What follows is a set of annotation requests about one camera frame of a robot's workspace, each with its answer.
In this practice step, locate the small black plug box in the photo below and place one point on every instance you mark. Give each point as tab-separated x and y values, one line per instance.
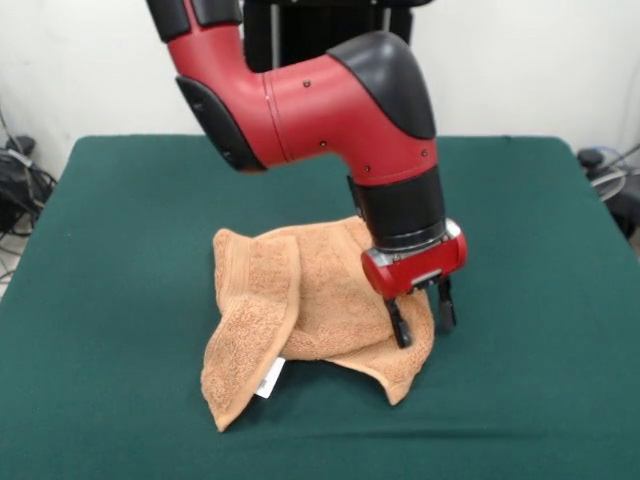
591	158

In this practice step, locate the tan terry towel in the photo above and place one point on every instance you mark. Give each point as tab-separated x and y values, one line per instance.
330	300

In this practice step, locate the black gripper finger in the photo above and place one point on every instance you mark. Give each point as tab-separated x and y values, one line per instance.
447	315
404	332

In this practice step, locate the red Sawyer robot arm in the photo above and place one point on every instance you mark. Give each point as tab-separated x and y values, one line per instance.
325	115

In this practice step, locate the dark green table cloth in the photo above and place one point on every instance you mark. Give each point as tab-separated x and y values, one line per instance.
125	250

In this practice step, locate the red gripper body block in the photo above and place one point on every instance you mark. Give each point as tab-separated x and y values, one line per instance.
420	265

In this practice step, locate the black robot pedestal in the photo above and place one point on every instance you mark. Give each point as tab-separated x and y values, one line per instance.
300	30

